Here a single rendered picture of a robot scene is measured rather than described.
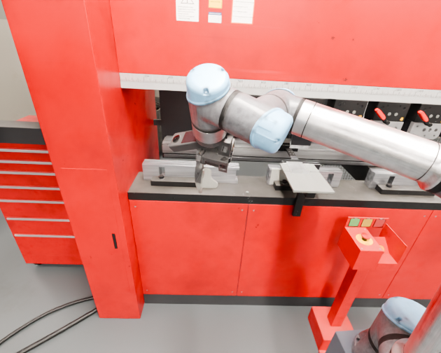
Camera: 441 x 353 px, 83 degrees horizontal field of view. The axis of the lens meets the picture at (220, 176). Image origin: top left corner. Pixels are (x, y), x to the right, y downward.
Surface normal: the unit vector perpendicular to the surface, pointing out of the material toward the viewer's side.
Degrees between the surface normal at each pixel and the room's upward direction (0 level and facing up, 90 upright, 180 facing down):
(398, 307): 8
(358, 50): 90
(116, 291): 90
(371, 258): 90
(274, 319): 0
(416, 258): 90
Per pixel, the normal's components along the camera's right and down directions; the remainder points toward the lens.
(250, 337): 0.05, -0.87
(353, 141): -0.44, 0.35
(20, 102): 0.10, 0.49
